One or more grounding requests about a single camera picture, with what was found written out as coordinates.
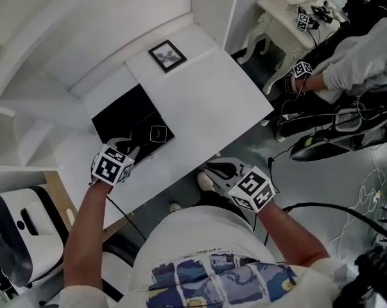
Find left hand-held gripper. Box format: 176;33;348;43
90;137;142;185

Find person's right forearm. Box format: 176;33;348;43
256;202;331;268

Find person's left forearm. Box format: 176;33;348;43
62;176;116;293

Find black box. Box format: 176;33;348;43
90;84;176;166

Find black oval chair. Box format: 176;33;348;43
290;130;368;163

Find tall cardboard box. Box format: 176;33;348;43
44;171;135;246

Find black picture frame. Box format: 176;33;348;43
148;39;187;74

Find thin black floor cable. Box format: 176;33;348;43
266;146;297;193

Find black equipment pile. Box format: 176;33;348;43
337;242;387;308

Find person in white shirt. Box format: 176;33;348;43
48;205;354;308

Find white ornate vanity table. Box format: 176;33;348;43
237;0;324;96

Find white table top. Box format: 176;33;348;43
56;45;275;230

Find black device on vanity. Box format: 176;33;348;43
310;4;337;24

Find white floor cable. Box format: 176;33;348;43
327;167;387;259

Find thick black cable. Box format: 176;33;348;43
281;202;387;244

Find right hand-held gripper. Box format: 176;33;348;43
204;158;275;213

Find spare gripper device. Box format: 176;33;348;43
295;6;321;31

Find person's right white shoe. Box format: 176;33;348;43
197;171;216;193

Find black gold-trimmed makeup compact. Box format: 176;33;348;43
149;125;167;142

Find person's black trousers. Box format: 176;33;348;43
193;189;252;225

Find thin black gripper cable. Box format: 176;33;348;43
106;196;148;241

